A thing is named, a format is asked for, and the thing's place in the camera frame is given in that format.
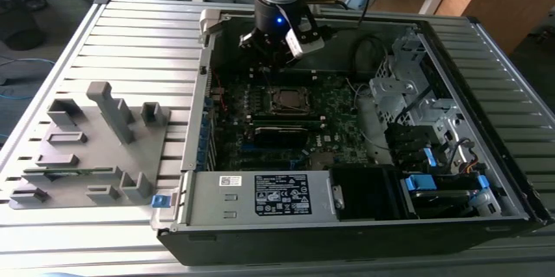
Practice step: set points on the black PC case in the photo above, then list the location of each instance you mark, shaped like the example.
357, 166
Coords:
303, 247

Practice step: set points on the silver metal drive cage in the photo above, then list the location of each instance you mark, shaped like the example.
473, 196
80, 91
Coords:
390, 88

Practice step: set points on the black graphics card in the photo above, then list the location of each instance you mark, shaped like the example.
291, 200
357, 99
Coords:
282, 138

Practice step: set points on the black round bin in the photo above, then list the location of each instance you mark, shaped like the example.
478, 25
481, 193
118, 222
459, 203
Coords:
26, 39

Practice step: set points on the finned chipset heatsink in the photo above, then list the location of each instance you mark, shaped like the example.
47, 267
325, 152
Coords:
323, 160

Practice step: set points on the green RAM stick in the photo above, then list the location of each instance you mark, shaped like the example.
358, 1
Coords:
94, 170

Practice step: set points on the black plastic fan shroud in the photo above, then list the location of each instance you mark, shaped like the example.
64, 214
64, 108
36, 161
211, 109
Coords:
365, 192

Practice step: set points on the silver CPU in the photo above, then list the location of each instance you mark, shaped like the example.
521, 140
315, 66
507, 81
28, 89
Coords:
290, 98

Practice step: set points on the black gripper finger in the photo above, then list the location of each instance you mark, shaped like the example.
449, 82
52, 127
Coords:
261, 46
286, 54

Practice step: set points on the grey case latch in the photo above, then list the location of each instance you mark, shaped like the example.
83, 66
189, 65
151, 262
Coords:
209, 21

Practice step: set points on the silver power supply unit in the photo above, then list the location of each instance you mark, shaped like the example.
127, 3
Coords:
209, 199

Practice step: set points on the grey parts rack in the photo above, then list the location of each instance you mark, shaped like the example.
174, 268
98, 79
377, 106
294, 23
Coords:
99, 160

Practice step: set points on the wooden cabinet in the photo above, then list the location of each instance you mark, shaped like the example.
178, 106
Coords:
511, 4

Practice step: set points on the hard disk in blue carrier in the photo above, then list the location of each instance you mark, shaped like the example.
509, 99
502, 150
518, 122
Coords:
418, 182

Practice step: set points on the black disk bay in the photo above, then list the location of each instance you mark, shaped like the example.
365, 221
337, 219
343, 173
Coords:
407, 140

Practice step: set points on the green motherboard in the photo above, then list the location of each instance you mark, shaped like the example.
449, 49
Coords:
342, 127

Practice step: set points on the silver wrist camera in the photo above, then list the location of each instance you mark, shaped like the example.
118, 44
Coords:
303, 49

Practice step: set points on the blue case latch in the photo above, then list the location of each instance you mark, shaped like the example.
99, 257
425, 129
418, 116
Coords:
161, 201

